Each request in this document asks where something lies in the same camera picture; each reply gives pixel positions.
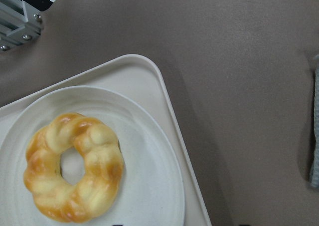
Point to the aluminium frame post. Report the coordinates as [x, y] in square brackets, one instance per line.
[19, 23]

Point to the cream rabbit tray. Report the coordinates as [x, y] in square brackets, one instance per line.
[139, 79]

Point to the white plate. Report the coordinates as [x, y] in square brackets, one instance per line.
[151, 191]

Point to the twisted glazed donut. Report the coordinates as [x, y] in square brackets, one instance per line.
[95, 193]

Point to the grey folded cloth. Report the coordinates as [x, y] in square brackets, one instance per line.
[314, 172]

